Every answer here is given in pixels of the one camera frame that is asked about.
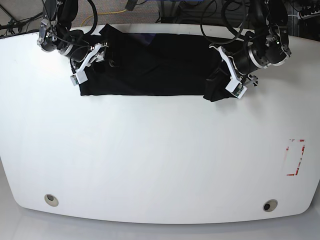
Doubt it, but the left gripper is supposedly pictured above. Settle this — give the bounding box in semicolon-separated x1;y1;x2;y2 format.
232;48;259;77

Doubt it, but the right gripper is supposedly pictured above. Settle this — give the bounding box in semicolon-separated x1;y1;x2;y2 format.
68;43;107;67

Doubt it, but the black T-shirt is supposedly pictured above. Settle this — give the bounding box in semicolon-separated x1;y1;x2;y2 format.
79;24;232;102

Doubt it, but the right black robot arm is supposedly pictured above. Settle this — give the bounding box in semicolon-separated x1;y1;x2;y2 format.
37;0;98;63

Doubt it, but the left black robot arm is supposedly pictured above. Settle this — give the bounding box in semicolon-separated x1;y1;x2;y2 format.
232;0;291;76

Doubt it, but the white power strip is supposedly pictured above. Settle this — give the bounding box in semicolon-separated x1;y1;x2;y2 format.
297;3;320;20

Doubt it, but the red tape rectangle marking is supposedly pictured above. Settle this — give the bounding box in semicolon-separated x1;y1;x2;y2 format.
283;139;306;176

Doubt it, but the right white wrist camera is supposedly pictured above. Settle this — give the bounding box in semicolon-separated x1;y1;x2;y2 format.
70;42;109;86

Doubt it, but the yellow cable on floor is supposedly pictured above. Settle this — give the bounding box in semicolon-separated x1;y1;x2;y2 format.
80;8;127;27

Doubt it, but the right table cable grommet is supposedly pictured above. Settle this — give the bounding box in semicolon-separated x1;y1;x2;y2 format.
262;199;278;213

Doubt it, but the table cable grommet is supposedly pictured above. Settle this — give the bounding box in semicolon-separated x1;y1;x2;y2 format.
44;194;59;207
262;199;278;213

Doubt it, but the left table cable grommet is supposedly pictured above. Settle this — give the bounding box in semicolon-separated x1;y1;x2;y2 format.
44;194;59;207

